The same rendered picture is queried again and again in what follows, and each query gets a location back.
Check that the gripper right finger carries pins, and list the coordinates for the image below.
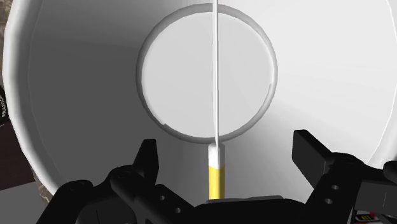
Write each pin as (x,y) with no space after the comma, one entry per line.
(338,180)

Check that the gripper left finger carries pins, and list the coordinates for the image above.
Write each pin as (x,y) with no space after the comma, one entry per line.
(130,192)

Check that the large white bowl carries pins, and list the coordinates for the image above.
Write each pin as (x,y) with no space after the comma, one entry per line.
(80,93)

